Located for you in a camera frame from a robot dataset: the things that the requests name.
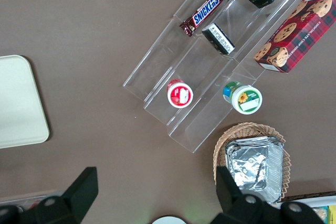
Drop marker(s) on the white plastic snack bin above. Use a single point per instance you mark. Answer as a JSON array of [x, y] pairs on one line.
[[309, 204]]

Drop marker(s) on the Snickers chocolate bar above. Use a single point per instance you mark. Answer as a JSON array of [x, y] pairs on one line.
[[206, 11]]

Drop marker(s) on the stack of foil trays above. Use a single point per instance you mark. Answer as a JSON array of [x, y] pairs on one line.
[[252, 166]]

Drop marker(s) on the red cola bottle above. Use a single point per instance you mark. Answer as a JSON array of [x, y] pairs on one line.
[[32, 204]]

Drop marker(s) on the cream rectangular serving tray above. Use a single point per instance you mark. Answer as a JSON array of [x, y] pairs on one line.
[[18, 103]]

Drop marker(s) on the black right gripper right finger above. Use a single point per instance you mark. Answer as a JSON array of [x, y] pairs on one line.
[[236, 208]]

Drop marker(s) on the light tan wicker basket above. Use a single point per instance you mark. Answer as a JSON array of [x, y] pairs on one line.
[[223, 140]]

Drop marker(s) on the green lid yogurt cup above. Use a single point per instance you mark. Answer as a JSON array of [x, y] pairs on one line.
[[246, 100]]

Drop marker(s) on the clear acrylic stepped shelf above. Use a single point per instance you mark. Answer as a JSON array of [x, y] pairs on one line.
[[199, 72]]

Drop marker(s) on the red lid yogurt cup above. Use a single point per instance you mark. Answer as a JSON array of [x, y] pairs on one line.
[[179, 96]]

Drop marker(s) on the yellow snack pack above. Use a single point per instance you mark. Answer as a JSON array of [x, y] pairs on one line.
[[331, 214]]

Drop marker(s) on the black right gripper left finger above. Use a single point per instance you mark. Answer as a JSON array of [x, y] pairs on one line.
[[65, 205]]

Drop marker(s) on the red plaid cookie box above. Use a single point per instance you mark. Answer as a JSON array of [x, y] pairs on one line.
[[302, 32]]

